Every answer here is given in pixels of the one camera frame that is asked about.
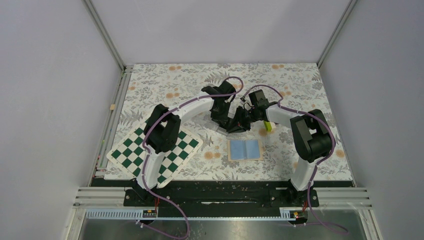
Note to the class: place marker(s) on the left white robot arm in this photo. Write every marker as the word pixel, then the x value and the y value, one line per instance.
pixel 163 126

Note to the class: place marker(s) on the green purple toy brick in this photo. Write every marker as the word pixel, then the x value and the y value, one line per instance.
pixel 269 126

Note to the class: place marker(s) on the clear acrylic card box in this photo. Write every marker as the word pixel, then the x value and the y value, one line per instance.
pixel 204 119

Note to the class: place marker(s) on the green white chessboard mat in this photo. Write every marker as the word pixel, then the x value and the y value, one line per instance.
pixel 129 155

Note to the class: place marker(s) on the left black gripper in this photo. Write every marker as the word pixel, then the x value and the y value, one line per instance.
pixel 222 119

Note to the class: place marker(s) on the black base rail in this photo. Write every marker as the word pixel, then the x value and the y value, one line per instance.
pixel 213 200

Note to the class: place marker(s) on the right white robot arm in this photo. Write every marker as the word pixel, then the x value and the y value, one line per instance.
pixel 311 134

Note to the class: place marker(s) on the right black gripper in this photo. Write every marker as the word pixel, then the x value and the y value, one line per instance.
pixel 242 126

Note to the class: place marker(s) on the tan card holder wallet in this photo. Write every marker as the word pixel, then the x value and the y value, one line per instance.
pixel 245 150

